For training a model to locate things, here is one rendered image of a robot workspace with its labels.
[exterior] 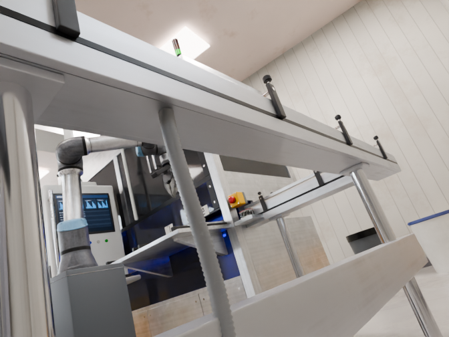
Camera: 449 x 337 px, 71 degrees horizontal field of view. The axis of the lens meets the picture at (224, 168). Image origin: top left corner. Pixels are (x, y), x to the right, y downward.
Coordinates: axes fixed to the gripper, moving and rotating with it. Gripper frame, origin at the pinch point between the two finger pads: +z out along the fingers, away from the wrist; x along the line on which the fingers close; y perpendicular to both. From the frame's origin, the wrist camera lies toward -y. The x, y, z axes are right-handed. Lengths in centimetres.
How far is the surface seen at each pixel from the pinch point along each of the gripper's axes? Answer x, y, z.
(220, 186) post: -11.1, 27.6, -1.3
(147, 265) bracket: 47, 10, 27
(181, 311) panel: 48, 28, 58
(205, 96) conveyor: -95, -76, 23
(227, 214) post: -10.2, 27.6, 15.8
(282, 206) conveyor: -39, 38, 22
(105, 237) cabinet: 88, 9, -4
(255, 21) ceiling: 25, 288, -318
